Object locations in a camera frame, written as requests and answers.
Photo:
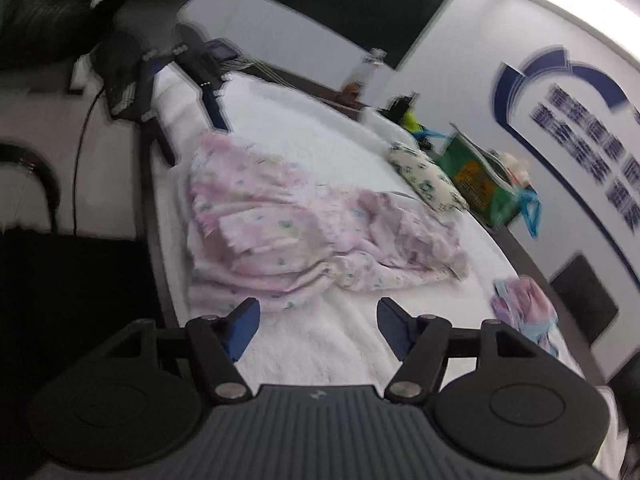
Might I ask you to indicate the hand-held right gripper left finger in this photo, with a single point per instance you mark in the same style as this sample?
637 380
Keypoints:
245 327

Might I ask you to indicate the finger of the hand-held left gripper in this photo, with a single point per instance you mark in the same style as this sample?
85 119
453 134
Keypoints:
214 110
162 142

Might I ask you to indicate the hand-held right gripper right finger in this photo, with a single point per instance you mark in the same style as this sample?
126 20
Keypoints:
392 325

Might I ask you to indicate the pink floral pajama garment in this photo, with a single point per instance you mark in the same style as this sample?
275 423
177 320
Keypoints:
280 230

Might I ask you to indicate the white fluffy blanket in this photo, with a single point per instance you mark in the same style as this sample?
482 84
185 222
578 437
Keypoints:
320 130

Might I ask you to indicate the small pink and blue garment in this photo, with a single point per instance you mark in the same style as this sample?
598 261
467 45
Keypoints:
525 305

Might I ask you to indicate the cream floral folded cloth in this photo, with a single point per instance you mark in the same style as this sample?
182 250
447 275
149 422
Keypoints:
425 175

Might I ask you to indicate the clear plastic bottle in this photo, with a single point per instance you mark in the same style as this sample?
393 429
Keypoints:
365 70

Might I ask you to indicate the black and yellow object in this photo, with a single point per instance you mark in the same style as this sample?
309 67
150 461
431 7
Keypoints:
407 115

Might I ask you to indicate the cream plush toy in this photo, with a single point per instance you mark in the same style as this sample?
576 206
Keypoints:
512 167

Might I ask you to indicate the large black wall board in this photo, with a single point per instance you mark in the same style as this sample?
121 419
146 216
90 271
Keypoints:
350 0

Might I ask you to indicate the dark wall panel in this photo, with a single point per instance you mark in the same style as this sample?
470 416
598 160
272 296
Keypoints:
585 297
627 385

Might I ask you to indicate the blue wall sign lettering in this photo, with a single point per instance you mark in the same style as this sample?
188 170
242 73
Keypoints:
575 125

